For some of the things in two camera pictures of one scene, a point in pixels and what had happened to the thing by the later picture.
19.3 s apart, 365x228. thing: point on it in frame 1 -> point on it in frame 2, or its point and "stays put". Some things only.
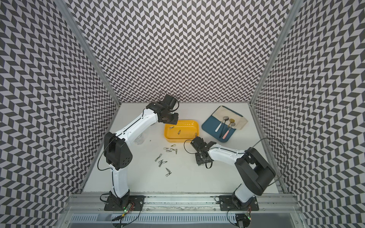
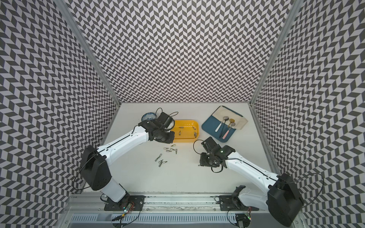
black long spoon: x=225 y=118 stays put
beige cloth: x=223 y=111 stays put
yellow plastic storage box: x=183 y=131 stays put
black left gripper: x=175 y=120 -> x=171 y=139
